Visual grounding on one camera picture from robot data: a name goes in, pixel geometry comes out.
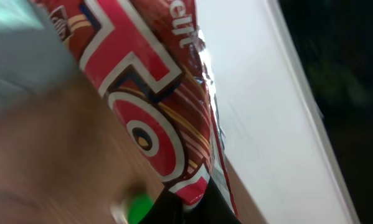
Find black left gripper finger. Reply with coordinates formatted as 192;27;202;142
139;177;243;224

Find green lid white jar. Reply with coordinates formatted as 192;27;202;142
110;191;153;224

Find red Top chocolate bar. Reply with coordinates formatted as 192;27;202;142
37;0;238;218

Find white barcode scanner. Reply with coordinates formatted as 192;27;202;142
197;0;359;223

